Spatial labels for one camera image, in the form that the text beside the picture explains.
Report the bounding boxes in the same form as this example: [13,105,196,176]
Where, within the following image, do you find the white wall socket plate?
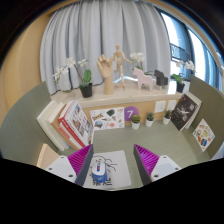
[153,100,167,114]
[166,99,178,112]

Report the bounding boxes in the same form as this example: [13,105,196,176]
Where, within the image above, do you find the blue and white computer mouse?
[90,159,108,184]

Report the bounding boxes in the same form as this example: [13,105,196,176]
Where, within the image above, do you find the white books behind black book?
[184,91,203,130]

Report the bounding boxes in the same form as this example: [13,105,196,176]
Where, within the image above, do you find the black book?
[170,93,200,132]

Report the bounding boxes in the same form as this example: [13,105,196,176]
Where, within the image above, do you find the white leaning books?
[36,99,69,152]

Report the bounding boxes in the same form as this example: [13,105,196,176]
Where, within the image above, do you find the white sheet with stickers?
[89,106,126,131]

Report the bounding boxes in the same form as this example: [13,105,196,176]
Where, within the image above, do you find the white card with colourful stickers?
[192,118,216,153]

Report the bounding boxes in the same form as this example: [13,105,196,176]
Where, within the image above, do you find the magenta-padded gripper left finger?
[44,143,95,187]

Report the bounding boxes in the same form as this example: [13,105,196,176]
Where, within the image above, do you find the white mouse pad with drawing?
[82,149,133,191]

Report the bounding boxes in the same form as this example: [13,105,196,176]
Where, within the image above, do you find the wooden artist mannequin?
[110,43,132,89]

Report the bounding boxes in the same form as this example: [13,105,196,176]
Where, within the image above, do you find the wooden hand model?
[96,54,115,96]

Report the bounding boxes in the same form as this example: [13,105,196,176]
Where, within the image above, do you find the grey curtain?
[39,0,173,96]

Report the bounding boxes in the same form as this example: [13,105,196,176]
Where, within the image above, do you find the pink horse figurine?
[132,67,155,92]

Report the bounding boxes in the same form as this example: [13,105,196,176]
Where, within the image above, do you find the red colourful magazine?
[58,100,95,149]

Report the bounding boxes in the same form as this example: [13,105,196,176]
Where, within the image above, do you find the black horse figurine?
[153,69,169,90]

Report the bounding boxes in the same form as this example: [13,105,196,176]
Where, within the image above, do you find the purple round sticker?
[123,105,140,122]

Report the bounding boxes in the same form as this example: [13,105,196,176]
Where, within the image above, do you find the window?
[159,9,224,94]

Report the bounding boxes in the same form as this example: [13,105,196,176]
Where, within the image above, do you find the white orchid in black pot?
[52,57,94,99]
[171,59,196,94]
[129,51,147,72]

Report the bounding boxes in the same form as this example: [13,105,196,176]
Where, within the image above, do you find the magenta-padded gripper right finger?
[133,143,183,186]

